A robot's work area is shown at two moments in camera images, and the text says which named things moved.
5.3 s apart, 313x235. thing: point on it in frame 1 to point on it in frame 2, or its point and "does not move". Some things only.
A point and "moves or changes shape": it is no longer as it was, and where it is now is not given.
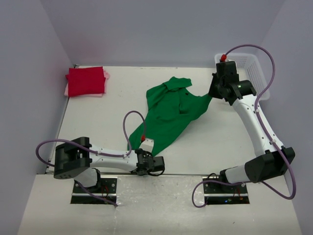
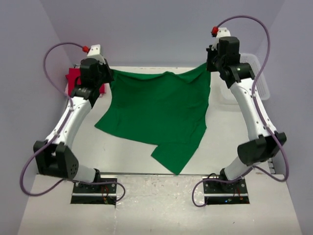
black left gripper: [148, 153] to [109, 71]
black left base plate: [105, 187] does not move
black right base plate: [218, 193] does not move
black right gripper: [212, 92] to [211, 52]
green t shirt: [170, 106] moves or changes shape
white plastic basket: [248, 68] does not move
